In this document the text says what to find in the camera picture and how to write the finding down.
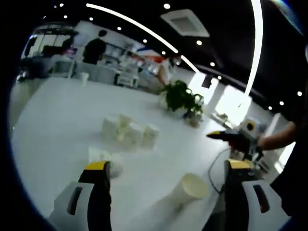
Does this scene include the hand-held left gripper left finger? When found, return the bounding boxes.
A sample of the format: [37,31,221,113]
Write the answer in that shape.
[48,160,113,231]

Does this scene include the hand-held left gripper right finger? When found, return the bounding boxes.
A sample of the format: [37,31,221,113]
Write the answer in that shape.
[223,158,288,231]

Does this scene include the cluster of white paper cups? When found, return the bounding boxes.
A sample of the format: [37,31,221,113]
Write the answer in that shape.
[101,113,161,149]

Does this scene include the person's right hand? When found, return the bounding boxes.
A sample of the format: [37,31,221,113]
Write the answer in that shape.
[243,138,266,163]

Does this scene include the black hanging screen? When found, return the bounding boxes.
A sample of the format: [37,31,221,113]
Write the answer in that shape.
[201,74,213,89]

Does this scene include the green potted plant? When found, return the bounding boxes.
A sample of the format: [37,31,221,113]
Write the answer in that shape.
[159,80,205,120]

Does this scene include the white table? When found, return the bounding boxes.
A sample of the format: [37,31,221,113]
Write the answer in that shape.
[11,76,238,231]

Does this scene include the white ceiling light strip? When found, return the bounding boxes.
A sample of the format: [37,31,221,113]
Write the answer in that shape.
[86,3,201,73]
[244,0,264,97]

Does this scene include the ceiling spot lights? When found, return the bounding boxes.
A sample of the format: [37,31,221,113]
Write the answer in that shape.
[52,2,303,111]

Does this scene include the white rack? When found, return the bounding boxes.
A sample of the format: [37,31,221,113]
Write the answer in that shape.
[117,69,140,89]

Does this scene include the ceiling air vent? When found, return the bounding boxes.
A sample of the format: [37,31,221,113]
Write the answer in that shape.
[160,9,210,38]

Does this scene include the grey desk partition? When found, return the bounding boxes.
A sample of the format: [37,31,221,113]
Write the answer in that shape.
[54,61,116,84]

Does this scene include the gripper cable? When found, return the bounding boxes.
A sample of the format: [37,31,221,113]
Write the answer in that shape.
[208,147,233,194]

